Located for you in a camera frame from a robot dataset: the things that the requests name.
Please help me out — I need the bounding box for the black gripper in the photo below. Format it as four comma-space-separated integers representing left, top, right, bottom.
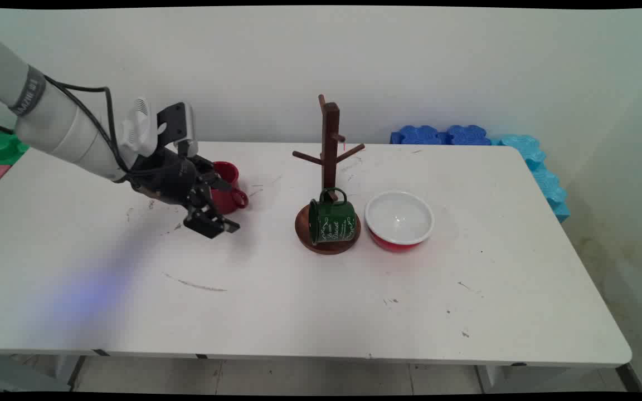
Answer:
130, 146, 241, 240

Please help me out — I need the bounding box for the green enamel mug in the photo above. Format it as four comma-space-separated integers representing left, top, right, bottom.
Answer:
308, 188, 357, 246

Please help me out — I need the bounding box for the red mug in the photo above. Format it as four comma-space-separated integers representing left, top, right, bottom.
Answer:
210, 161, 250, 216

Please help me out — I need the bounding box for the dark wooden mug tree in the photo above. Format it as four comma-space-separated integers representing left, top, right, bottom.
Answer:
292, 94, 366, 256

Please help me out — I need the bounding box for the red and white bowl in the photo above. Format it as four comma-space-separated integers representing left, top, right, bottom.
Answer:
364, 190, 435, 253

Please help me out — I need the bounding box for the green foam tile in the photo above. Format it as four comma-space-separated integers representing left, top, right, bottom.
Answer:
0, 130, 30, 167

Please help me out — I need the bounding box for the dark blue foam tile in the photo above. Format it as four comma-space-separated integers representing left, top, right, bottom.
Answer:
390, 125, 448, 146
446, 124, 492, 146

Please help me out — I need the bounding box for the grey table leg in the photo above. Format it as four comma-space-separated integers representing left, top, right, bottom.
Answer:
52, 355, 86, 392

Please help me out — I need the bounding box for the light blue foam tile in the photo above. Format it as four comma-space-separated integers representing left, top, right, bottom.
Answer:
531, 167, 567, 204
548, 200, 571, 224
498, 134, 547, 171

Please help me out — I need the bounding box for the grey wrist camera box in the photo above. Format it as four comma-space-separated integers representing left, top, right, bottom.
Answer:
157, 102, 197, 158

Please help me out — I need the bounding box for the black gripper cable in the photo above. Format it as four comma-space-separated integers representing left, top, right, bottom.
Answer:
59, 89, 132, 182

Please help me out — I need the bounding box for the black camera cable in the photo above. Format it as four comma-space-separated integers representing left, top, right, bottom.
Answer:
44, 74, 132, 173

